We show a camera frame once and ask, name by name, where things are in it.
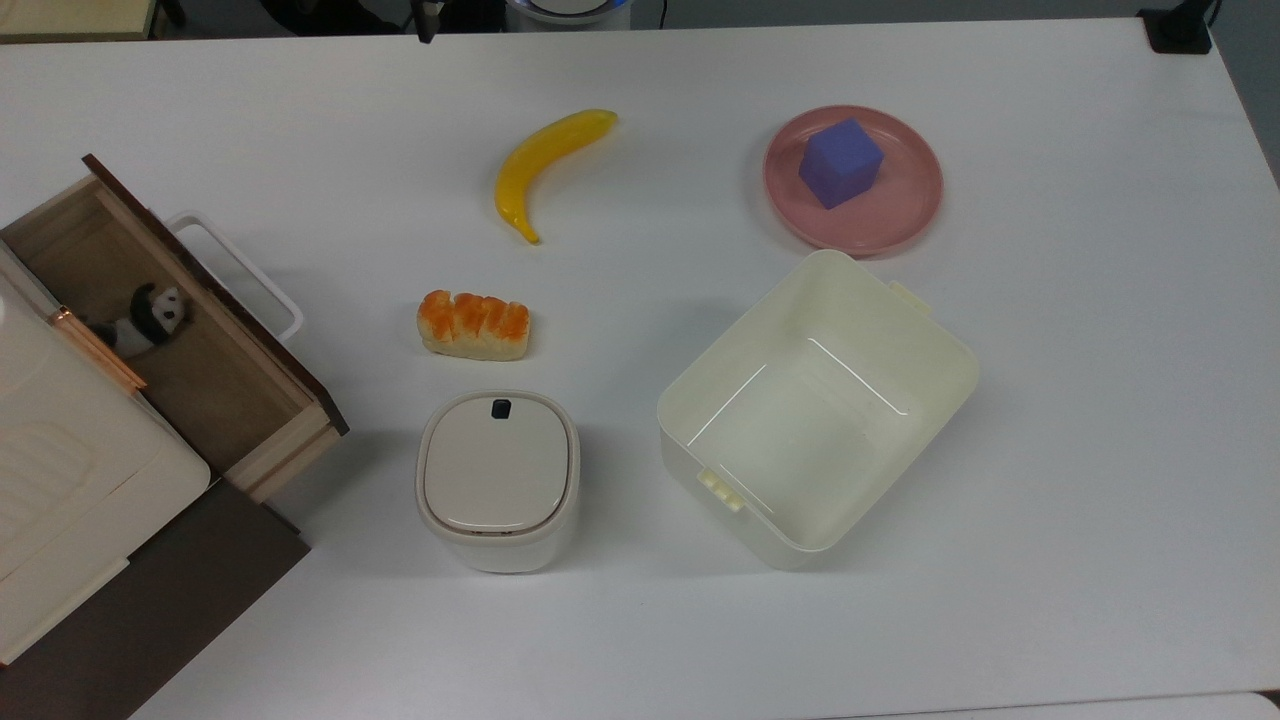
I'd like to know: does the wooden drawer with white handle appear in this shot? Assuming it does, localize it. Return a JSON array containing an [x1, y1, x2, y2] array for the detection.
[[0, 153, 351, 504]]

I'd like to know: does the cream open plastic bin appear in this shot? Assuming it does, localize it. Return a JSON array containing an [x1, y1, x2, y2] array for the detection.
[[656, 249, 981, 572]]

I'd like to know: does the purple foam cube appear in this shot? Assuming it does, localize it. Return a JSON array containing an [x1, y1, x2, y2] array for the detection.
[[798, 117, 887, 211]]

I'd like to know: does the cream lidded trash can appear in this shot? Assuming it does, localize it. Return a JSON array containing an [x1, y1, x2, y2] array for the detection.
[[415, 389, 582, 575]]

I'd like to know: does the light wooden side table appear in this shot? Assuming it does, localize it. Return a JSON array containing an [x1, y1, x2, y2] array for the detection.
[[0, 0, 167, 44]]

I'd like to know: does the small panda plush toy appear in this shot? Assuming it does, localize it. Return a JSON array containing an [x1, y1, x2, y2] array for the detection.
[[85, 283, 192, 360]]

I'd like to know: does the yellow toy banana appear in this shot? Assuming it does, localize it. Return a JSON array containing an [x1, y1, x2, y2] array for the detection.
[[494, 108, 620, 246]]

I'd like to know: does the pink plastic plate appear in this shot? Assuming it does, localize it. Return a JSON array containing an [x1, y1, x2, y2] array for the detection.
[[763, 104, 945, 256]]

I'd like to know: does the black clamp mount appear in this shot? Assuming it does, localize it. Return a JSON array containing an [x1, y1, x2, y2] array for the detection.
[[1138, 0, 1217, 55]]

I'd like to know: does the dark brown wooden cabinet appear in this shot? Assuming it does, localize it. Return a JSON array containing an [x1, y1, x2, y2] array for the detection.
[[0, 480, 312, 720]]

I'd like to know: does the orange door handle strip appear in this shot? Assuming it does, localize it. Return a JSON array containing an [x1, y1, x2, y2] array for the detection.
[[52, 305, 148, 393]]

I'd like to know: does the cream plastic microwave toy box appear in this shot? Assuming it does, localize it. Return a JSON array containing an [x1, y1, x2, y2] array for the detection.
[[0, 240, 213, 667]]

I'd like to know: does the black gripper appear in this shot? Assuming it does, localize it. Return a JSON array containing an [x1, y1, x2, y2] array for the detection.
[[415, 0, 506, 45]]

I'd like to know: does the toy bread loaf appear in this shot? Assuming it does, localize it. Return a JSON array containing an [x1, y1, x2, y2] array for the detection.
[[416, 289, 532, 362]]

